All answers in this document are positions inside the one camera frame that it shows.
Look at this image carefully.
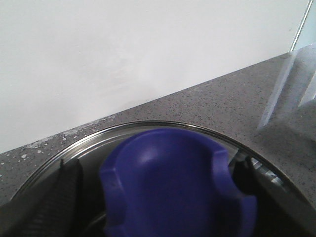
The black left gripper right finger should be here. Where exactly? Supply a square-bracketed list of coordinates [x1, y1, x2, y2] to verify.
[232, 158, 316, 237]

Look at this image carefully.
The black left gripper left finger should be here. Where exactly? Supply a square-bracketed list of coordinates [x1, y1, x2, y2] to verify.
[0, 159, 83, 237]

